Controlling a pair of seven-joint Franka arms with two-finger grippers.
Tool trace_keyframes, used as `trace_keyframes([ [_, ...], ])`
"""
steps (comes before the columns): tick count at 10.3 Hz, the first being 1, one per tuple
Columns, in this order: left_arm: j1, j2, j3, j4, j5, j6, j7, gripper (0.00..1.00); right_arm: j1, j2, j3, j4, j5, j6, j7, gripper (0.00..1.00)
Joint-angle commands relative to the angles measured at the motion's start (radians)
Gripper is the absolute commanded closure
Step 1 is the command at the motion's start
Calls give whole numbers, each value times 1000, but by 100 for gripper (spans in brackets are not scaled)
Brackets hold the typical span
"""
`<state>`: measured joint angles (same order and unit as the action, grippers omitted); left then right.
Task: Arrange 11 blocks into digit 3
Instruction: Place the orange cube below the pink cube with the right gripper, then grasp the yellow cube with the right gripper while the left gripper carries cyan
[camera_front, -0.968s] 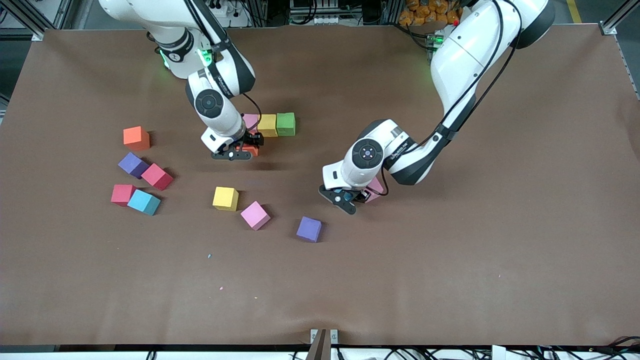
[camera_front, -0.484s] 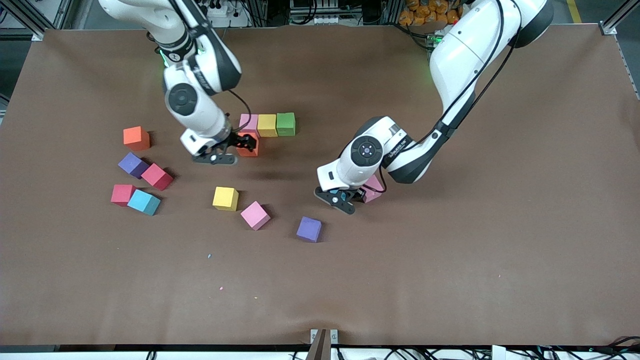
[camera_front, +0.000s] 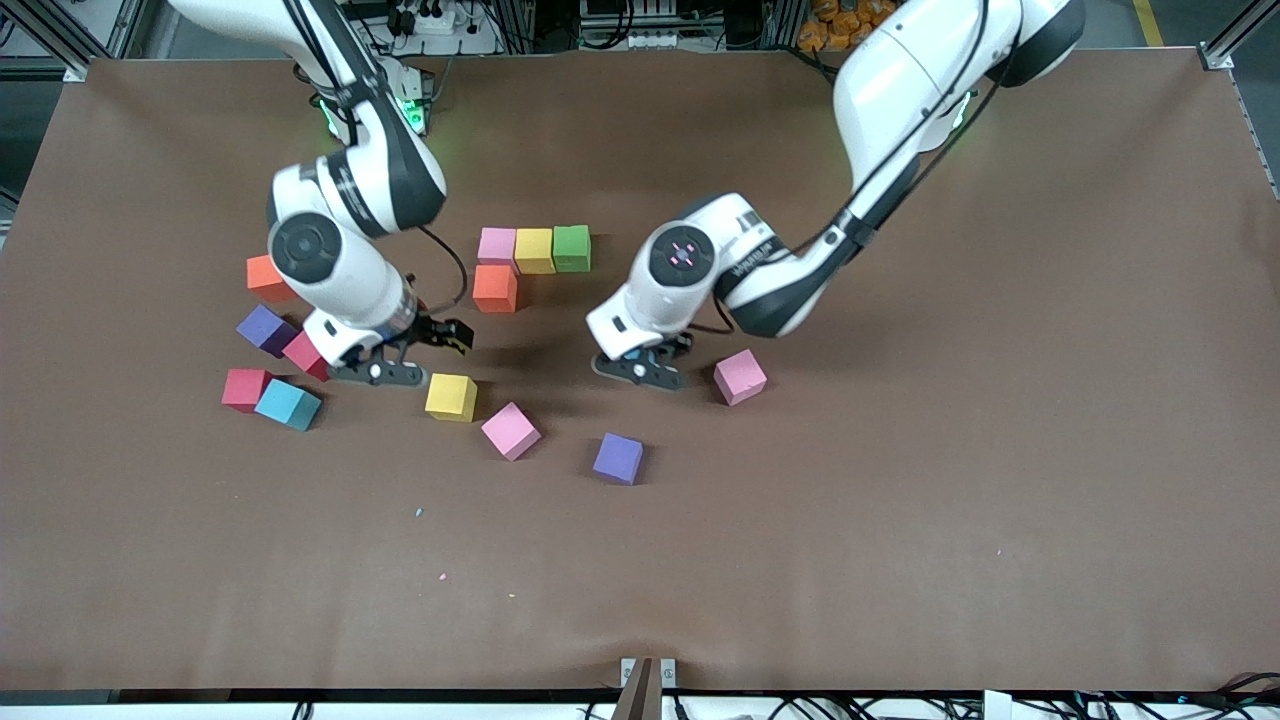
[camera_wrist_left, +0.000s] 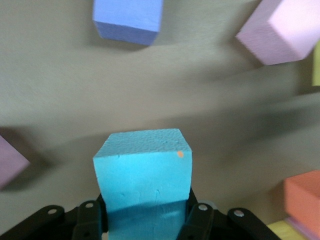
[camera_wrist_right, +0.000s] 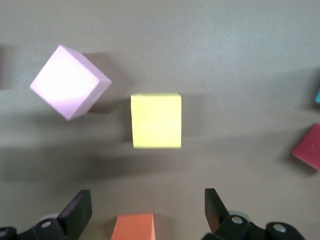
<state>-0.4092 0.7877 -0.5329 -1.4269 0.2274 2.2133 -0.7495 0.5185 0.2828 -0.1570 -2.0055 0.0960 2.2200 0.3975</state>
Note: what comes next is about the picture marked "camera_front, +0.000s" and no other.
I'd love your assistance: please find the grey camera pole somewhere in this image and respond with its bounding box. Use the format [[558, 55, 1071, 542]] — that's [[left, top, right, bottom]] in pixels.
[[611, 657, 664, 720]]

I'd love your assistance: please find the aluminium frame bar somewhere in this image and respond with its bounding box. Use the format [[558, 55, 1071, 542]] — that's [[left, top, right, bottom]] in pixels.
[[1200, 0, 1280, 73], [0, 0, 91, 83]]

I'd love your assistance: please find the purple foam cube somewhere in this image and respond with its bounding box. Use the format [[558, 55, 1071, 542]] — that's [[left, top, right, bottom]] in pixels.
[[236, 304, 299, 359], [592, 432, 645, 487]]

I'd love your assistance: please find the green foam cube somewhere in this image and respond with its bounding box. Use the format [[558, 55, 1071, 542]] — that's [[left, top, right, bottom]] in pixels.
[[553, 225, 592, 273]]

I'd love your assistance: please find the grey equipment box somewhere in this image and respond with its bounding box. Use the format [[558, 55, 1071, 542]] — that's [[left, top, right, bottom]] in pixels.
[[578, 0, 693, 51]]

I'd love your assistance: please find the aluminium frame post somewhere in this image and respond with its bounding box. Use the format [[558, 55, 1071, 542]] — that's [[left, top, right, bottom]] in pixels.
[[495, 0, 538, 53], [763, 0, 806, 49]]

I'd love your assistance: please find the bag of orange items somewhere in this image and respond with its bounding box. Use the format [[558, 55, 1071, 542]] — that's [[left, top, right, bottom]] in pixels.
[[797, 0, 901, 53]]

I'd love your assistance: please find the metal bracket plate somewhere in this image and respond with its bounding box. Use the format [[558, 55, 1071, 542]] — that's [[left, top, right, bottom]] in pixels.
[[620, 657, 678, 690]]

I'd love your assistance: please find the white power strip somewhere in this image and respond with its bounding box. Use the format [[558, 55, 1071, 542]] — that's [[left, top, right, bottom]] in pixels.
[[388, 3, 457, 35]]

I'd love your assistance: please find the yellow foam cube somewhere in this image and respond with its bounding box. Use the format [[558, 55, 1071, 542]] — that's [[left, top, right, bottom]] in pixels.
[[423, 372, 479, 423], [515, 228, 557, 275]]

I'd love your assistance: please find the red foam cube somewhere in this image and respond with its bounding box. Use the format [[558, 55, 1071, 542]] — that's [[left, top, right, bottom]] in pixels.
[[283, 330, 333, 383], [221, 368, 273, 414]]

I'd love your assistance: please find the orange foam cube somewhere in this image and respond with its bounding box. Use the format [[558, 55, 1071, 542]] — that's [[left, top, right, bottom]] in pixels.
[[473, 264, 519, 315], [246, 255, 298, 304]]

